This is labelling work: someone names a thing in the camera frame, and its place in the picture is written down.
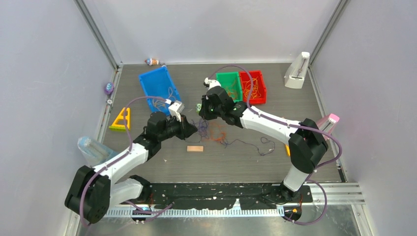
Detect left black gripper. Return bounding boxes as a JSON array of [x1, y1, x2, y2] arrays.
[[158, 113, 197, 142]]

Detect orange cable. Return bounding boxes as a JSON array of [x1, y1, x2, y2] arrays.
[[208, 80, 242, 142]]

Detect yellow cable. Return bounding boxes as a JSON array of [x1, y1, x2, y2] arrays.
[[152, 76, 263, 110]]

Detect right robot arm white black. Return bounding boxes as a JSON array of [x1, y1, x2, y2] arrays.
[[199, 86, 328, 202]]

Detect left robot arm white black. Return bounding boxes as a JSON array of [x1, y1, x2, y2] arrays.
[[64, 112, 198, 224]]

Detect green monster toy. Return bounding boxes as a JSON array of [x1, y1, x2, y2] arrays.
[[196, 103, 202, 112]]

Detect small wooden block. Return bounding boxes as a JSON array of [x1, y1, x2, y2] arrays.
[[186, 146, 204, 152]]

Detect green plastic bin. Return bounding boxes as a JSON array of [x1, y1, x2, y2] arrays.
[[216, 72, 243, 102]]

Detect blue plastic bin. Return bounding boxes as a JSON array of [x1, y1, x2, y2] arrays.
[[138, 66, 181, 116]]

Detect red plastic bin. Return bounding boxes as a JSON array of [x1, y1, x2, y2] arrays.
[[238, 70, 267, 105]]

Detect yellow triangle block left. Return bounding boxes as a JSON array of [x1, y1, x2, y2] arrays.
[[109, 107, 131, 132]]

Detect yellow triangle block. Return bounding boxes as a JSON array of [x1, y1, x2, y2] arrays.
[[109, 107, 131, 132], [285, 145, 291, 157]]

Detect small figurine toy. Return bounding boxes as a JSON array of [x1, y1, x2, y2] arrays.
[[144, 58, 160, 66]]

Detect purple round toy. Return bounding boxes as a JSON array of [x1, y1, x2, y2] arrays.
[[104, 82, 115, 95]]

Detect yellow triangle block right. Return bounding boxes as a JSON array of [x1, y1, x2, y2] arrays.
[[285, 145, 291, 157]]

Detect clear plastic container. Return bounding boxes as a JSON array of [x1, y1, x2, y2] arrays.
[[77, 136, 118, 167]]

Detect white metronome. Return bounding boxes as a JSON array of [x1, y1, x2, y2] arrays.
[[284, 52, 310, 89]]

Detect pink metronome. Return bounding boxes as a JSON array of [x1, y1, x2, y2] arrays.
[[316, 114, 340, 134]]

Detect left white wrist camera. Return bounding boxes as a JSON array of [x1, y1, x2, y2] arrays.
[[165, 99, 184, 122]]

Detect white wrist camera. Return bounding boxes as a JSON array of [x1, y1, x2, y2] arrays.
[[165, 99, 184, 122], [203, 77, 221, 90]]

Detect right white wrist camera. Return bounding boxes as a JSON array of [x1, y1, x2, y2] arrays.
[[203, 77, 221, 90]]

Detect aluminium rail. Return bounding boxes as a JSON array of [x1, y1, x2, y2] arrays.
[[104, 183, 365, 219]]

